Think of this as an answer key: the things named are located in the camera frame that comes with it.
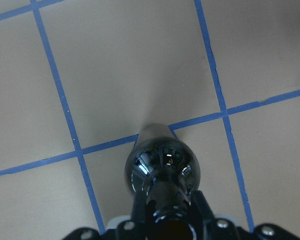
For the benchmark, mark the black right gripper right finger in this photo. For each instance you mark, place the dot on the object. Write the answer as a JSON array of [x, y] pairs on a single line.
[[200, 208]]

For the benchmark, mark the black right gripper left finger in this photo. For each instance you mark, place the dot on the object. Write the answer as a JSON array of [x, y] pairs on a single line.
[[138, 213]]

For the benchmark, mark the dark glass wine bottle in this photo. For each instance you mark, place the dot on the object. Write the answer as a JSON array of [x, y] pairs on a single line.
[[168, 171]]

